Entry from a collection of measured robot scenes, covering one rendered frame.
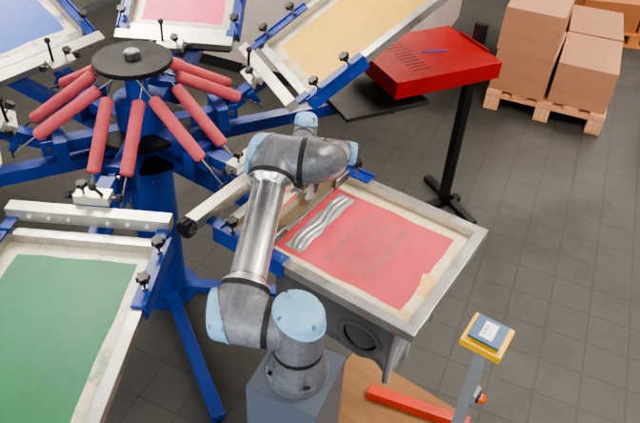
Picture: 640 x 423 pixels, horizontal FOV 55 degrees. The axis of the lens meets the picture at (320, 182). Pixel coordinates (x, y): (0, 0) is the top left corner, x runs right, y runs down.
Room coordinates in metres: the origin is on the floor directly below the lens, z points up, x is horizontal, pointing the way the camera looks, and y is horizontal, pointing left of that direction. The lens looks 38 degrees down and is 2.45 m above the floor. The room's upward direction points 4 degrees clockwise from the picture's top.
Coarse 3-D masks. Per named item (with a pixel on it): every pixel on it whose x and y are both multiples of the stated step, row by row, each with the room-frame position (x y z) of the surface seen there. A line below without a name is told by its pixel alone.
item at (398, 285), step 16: (304, 224) 1.67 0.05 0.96; (288, 240) 1.58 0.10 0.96; (320, 240) 1.59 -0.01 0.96; (336, 240) 1.59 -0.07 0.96; (304, 256) 1.50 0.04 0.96; (320, 256) 1.51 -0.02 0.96; (336, 272) 1.43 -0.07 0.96; (352, 272) 1.44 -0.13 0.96; (400, 272) 1.45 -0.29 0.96; (416, 272) 1.46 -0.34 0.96; (368, 288) 1.37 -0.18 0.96; (384, 288) 1.38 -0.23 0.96; (400, 288) 1.38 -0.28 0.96; (416, 288) 1.39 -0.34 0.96; (400, 304) 1.31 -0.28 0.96
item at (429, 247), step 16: (336, 192) 1.86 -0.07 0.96; (320, 208) 1.76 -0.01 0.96; (352, 208) 1.77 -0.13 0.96; (368, 208) 1.78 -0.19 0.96; (336, 224) 1.68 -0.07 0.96; (352, 224) 1.68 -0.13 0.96; (400, 224) 1.70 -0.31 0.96; (416, 224) 1.70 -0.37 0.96; (416, 240) 1.62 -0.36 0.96; (432, 240) 1.62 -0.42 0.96; (448, 240) 1.63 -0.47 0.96; (400, 256) 1.53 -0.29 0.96; (416, 256) 1.53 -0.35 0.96; (432, 256) 1.54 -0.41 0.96
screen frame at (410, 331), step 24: (384, 192) 1.84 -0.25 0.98; (240, 216) 1.65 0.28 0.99; (432, 216) 1.73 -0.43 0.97; (456, 216) 1.72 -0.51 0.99; (480, 240) 1.60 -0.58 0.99; (288, 264) 1.43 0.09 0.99; (456, 264) 1.47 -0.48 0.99; (312, 288) 1.35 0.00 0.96; (336, 288) 1.33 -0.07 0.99; (360, 312) 1.26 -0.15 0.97; (384, 312) 1.24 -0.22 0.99; (432, 312) 1.28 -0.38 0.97; (408, 336) 1.17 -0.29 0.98
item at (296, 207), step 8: (320, 184) 1.78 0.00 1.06; (328, 184) 1.82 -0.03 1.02; (304, 192) 1.72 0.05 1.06; (320, 192) 1.78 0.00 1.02; (296, 200) 1.67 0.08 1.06; (304, 200) 1.69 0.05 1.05; (288, 208) 1.63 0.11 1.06; (296, 208) 1.65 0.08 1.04; (304, 208) 1.69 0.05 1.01; (280, 216) 1.58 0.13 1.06; (288, 216) 1.61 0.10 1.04; (296, 216) 1.65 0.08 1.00; (280, 224) 1.57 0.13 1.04; (288, 224) 1.61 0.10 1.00
